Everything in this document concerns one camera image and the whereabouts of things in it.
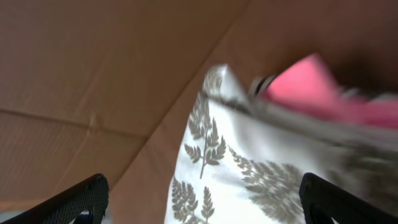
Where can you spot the white fern print dress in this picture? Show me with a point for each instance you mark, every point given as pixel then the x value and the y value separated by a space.
pixel 241 159

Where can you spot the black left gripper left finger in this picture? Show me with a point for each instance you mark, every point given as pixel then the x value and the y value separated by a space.
pixel 85 202

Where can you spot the brown cardboard box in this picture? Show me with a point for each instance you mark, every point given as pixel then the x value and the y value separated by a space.
pixel 106 87

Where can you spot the folded coral pink garment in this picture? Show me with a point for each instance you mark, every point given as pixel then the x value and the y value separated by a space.
pixel 308 87

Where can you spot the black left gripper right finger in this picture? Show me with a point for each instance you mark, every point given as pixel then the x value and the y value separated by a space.
pixel 325 203

